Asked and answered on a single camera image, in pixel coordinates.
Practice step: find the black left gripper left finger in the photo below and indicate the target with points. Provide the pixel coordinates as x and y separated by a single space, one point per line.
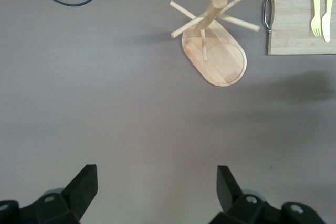
84 187

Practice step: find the yellow plastic knife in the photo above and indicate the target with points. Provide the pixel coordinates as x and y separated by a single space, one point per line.
326 24

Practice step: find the bamboo cutting board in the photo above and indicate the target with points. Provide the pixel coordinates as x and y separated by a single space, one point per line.
288 11

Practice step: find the wooden mug rack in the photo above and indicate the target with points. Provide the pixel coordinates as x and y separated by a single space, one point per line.
223 61

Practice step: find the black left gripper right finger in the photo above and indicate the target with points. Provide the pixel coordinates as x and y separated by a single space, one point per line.
225 187

